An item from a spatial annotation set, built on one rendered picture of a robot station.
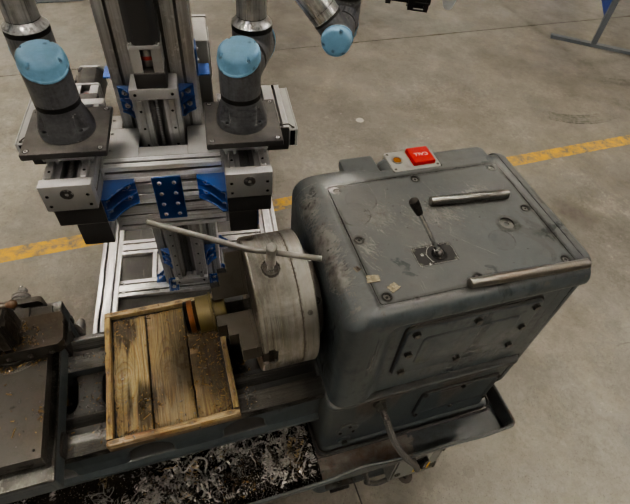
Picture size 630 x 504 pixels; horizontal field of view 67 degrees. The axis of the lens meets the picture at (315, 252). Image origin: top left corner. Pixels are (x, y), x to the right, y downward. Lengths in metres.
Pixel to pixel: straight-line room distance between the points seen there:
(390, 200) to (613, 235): 2.44
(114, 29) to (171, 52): 0.16
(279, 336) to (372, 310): 0.21
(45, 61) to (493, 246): 1.16
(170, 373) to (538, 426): 1.68
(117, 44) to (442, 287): 1.11
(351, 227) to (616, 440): 1.83
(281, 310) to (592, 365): 2.00
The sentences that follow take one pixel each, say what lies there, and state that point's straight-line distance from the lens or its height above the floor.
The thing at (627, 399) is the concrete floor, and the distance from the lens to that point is 2.72.
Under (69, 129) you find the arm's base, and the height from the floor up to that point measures 1.20.
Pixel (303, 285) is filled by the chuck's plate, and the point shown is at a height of 1.22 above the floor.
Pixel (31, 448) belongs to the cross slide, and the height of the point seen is 0.97.
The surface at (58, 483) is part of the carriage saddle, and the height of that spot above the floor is 0.89.
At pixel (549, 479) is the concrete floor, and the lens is 2.36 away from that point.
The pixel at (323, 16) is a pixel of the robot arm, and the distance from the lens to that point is 1.28.
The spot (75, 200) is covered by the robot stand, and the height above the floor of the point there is 1.06.
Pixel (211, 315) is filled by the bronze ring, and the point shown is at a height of 1.11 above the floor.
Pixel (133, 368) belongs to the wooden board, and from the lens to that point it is 1.31.
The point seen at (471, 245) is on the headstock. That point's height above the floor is 1.26.
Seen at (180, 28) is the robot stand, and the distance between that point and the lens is 1.52.
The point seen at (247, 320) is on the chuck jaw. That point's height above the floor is 1.10.
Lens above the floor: 2.01
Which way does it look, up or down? 49 degrees down
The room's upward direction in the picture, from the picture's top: 6 degrees clockwise
